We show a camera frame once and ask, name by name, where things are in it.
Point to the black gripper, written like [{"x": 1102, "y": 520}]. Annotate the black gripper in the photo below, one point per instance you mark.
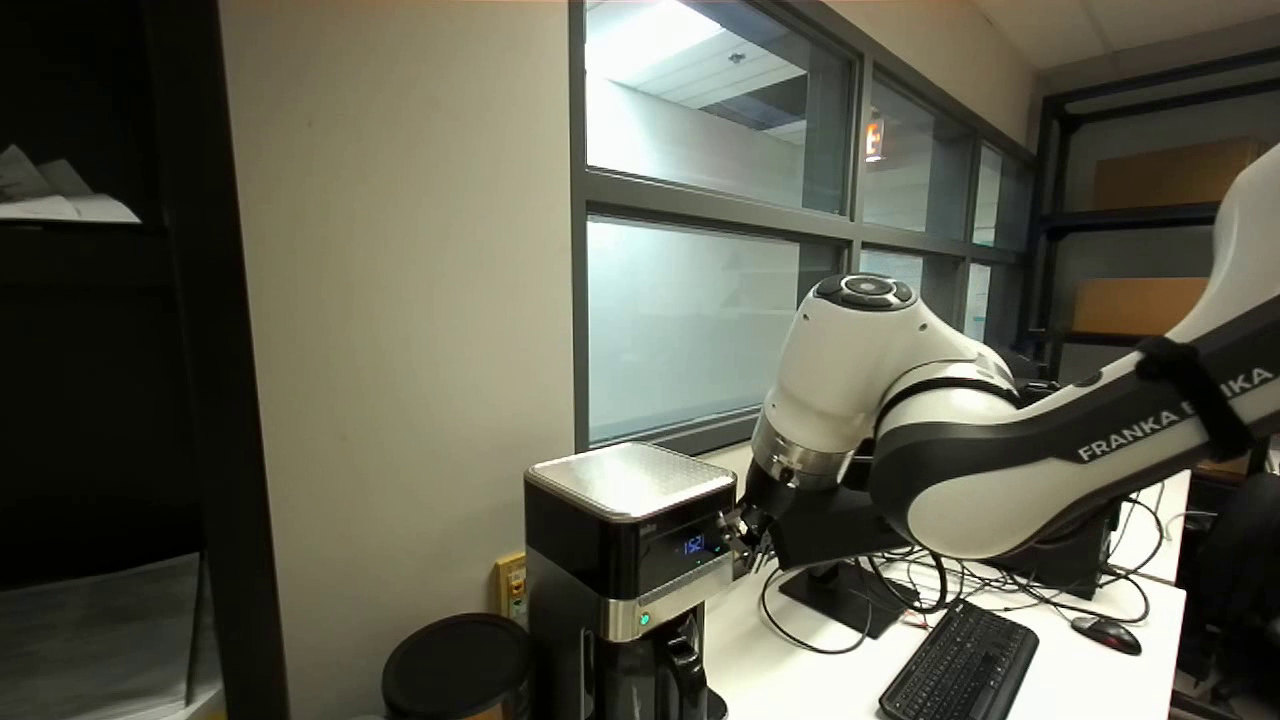
[{"x": 758, "y": 509}]

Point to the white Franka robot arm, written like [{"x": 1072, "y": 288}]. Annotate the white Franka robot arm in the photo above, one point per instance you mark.
[{"x": 895, "y": 426}]

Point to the black monitor stand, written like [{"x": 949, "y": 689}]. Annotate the black monitor stand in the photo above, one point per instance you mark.
[{"x": 844, "y": 564}]

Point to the black silver coffee maker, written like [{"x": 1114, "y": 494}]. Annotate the black silver coffee maker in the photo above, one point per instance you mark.
[{"x": 626, "y": 547}]

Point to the black computer keyboard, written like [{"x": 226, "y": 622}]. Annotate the black computer keyboard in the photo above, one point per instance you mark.
[{"x": 965, "y": 668}]

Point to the black computer mouse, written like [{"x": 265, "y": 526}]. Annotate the black computer mouse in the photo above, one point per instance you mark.
[{"x": 1106, "y": 634}]

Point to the black round trash bin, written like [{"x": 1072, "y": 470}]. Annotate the black round trash bin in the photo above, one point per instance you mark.
[{"x": 466, "y": 667}]

